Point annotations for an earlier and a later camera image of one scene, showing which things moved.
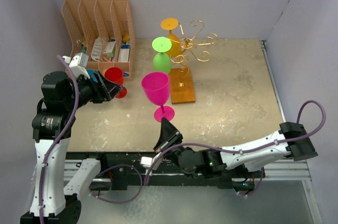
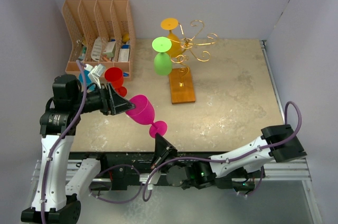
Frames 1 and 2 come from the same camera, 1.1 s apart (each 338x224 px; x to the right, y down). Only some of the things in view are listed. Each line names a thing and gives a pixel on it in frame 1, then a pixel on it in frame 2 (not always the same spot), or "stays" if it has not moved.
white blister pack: (96, 52) stays
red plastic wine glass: (115, 74) stays
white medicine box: (109, 49) stays
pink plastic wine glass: (156, 86) → (143, 114)
